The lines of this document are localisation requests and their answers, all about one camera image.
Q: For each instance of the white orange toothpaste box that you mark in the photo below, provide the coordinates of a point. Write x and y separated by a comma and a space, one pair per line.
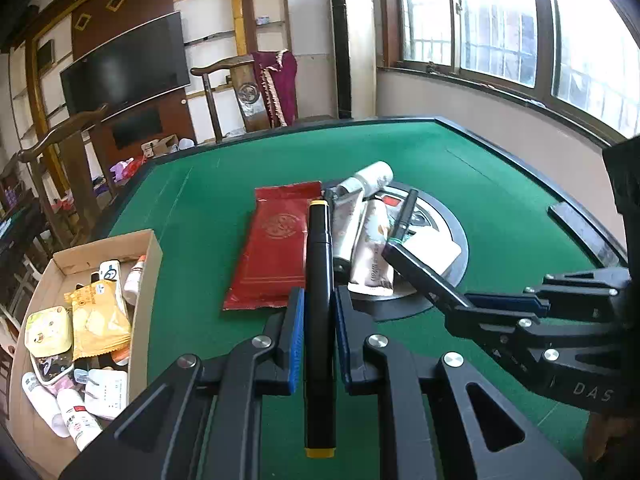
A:
110, 272

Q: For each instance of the black marker green cap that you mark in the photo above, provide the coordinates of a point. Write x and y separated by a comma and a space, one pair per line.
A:
406, 215

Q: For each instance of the black marker yellow cap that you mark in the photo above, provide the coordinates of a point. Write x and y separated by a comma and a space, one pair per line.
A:
320, 270

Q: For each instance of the black green-topped table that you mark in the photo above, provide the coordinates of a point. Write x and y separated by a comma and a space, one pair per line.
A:
20, 230

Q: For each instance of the yellow snack packet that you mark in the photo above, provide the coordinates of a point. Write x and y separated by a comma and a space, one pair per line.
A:
97, 320

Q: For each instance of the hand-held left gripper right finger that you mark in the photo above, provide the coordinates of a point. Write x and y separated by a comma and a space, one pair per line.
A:
342, 340

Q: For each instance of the person's right hand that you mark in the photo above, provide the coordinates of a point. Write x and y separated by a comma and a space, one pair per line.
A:
602, 435

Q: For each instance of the printed pink pencil case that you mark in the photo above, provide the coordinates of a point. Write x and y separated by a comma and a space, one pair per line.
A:
50, 367

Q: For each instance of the red foil packet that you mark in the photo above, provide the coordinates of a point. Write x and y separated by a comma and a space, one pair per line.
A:
270, 245

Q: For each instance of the white bottle red label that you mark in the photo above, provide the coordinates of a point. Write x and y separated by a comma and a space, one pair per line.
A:
77, 420

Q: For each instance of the pale yellow snack pack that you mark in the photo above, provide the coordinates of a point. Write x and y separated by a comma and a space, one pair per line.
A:
47, 330

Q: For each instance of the maroon fringed cloth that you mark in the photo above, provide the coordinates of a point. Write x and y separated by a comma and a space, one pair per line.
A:
280, 90

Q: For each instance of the grey patterned tube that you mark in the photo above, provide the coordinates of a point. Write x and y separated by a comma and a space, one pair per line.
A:
347, 235

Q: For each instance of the white cylindrical bottle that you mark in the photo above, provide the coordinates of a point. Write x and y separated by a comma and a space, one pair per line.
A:
372, 175

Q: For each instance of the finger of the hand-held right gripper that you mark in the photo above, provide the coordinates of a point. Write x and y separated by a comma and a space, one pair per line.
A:
495, 327
500, 302

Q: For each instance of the barred window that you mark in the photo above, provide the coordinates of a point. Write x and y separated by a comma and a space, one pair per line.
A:
500, 15

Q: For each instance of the white round object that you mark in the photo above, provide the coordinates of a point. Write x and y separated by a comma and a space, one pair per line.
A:
185, 144

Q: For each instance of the wooden yoke-back chair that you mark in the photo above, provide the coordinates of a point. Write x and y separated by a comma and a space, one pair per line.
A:
80, 170

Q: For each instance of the small open cardboard box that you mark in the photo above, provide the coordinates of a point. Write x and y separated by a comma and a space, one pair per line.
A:
160, 145

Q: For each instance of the black flat television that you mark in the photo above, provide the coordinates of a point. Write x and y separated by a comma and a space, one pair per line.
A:
125, 60

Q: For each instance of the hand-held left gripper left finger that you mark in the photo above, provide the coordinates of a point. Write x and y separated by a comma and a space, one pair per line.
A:
295, 340

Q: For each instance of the small white orange-capped tube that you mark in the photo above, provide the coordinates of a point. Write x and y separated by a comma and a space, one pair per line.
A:
134, 280

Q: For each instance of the standing air conditioner tower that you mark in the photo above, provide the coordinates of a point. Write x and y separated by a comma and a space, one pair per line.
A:
360, 45

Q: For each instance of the pink plastic bags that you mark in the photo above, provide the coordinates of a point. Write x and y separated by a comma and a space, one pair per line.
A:
127, 169

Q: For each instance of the wooden chair with medallion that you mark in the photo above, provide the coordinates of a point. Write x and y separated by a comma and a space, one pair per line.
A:
250, 95

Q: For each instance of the black rectangular wall panel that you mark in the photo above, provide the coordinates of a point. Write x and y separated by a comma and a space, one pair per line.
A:
137, 129

